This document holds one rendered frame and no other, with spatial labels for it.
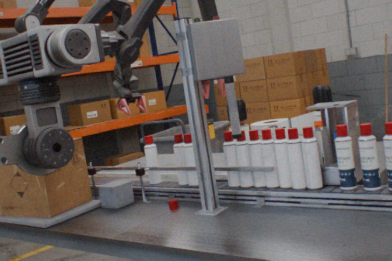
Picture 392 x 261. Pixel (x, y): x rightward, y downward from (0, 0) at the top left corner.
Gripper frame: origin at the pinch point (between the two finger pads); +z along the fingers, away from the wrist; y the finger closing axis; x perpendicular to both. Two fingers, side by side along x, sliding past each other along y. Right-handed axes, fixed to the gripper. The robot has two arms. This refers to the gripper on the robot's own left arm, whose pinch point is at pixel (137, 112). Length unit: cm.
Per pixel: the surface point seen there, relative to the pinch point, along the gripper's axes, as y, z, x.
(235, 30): -15, 29, -76
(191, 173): -15, 48, -20
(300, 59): 313, -79, 68
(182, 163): -14.5, 41.9, -18.7
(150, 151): -16.5, 27.9, -10.0
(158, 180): -15.0, 38.3, -2.3
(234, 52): -17, 34, -71
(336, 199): -11, 90, -61
